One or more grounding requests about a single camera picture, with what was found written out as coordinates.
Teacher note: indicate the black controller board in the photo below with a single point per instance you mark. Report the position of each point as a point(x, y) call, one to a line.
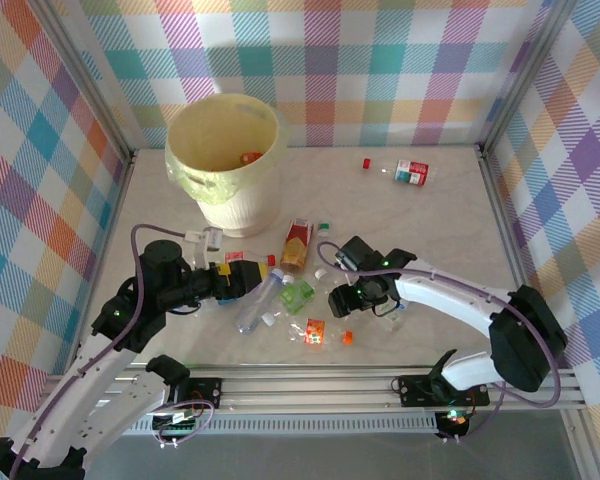
point(177, 425)
point(455, 420)

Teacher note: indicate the cream plastic bin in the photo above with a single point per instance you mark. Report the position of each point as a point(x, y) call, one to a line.
point(240, 215)

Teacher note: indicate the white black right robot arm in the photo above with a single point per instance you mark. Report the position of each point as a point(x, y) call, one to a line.
point(455, 305)

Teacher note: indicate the clear bottle green cap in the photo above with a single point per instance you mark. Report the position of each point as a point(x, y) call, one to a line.
point(324, 229)

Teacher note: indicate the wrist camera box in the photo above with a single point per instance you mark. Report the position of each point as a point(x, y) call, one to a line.
point(211, 239)
point(340, 261)

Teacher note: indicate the plain clear water bottle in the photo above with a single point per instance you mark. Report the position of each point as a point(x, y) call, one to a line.
point(255, 310)

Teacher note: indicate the clear cola bottle red label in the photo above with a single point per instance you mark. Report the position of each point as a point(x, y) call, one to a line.
point(235, 256)

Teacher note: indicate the aluminium frame post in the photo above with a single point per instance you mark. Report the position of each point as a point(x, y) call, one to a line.
point(525, 75)
point(91, 82)

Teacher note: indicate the crushed bottle orange label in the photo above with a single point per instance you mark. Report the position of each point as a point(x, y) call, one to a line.
point(315, 332)

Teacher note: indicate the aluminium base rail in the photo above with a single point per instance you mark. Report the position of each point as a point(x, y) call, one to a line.
point(305, 390)

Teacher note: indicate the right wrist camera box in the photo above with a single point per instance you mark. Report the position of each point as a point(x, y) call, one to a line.
point(340, 261)

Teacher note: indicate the red and tan label bottle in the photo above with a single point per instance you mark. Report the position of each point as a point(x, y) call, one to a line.
point(296, 245)

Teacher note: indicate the clear bottle red white label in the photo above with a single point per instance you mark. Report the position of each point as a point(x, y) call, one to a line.
point(412, 172)

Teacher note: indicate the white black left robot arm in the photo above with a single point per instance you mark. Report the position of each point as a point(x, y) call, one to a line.
point(80, 390)

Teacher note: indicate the green label bottle white cap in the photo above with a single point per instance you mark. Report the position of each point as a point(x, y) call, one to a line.
point(295, 295)

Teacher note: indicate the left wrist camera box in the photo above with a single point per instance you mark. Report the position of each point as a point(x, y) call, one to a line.
point(211, 239)

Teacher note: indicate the aluminium side rail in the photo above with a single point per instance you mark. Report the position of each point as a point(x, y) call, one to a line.
point(116, 210)
point(504, 225)

